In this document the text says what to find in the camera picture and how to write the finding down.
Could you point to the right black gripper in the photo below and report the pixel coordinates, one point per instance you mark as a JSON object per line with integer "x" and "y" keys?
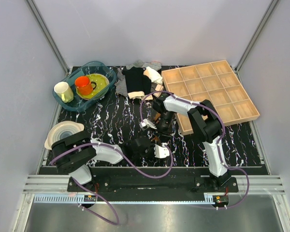
{"x": 165, "y": 133}

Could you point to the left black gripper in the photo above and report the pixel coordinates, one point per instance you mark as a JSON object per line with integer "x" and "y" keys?
{"x": 152, "y": 154}

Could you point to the brown boxer underwear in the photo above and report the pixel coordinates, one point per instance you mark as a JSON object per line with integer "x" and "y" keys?
{"x": 157, "y": 139}

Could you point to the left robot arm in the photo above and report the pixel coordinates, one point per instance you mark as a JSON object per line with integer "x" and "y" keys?
{"x": 73, "y": 151}

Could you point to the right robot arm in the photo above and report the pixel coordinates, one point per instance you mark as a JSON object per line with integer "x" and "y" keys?
{"x": 206, "y": 125}

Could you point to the cream white underwear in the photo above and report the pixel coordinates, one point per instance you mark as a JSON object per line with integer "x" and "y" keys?
{"x": 153, "y": 75}

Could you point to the striped grey underwear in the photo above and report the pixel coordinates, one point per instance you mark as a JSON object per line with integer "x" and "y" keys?
{"x": 121, "y": 88}

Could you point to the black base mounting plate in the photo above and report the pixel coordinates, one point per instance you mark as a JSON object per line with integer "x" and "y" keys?
{"x": 180, "y": 185}

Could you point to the wooden compartment tray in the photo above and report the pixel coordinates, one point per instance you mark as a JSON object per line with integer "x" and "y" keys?
{"x": 217, "y": 82}

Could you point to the yellow-green dotted plate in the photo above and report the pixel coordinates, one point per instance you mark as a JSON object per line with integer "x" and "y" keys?
{"x": 99, "y": 85}

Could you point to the orange mug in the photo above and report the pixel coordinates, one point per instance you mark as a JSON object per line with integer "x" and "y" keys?
{"x": 84, "y": 85}

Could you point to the cream yellow mug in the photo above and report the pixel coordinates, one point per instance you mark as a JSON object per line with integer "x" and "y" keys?
{"x": 63, "y": 90}

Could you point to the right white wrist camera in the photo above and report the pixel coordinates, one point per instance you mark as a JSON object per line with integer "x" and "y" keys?
{"x": 147, "y": 124}

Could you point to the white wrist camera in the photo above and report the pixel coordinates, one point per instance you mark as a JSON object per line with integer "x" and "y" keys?
{"x": 147, "y": 124}
{"x": 161, "y": 151}

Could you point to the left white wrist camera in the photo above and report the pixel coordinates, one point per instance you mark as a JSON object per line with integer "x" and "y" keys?
{"x": 161, "y": 151}

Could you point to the aluminium front rail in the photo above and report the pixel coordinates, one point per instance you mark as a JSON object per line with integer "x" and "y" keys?
{"x": 60, "y": 189}

